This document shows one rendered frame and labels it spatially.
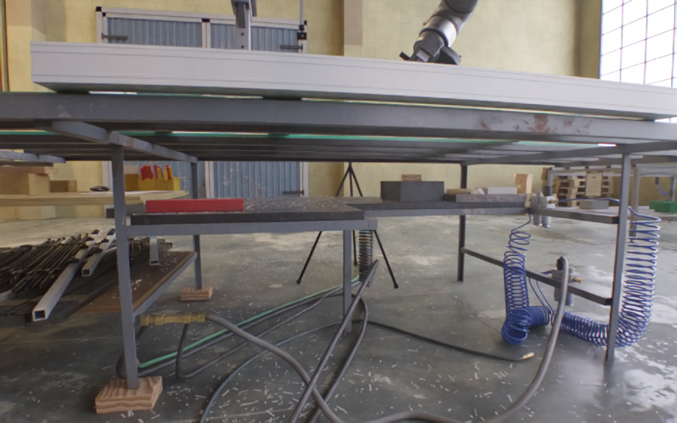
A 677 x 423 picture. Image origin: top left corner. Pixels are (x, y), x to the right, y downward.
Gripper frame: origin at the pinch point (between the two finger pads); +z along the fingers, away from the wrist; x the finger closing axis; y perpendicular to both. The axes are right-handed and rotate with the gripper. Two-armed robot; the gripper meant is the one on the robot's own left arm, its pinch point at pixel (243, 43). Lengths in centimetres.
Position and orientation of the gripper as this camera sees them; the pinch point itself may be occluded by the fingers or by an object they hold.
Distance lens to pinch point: 73.9
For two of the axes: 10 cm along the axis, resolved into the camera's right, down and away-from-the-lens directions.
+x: -1.9, -0.9, 9.8
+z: 0.0, 10.0, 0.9
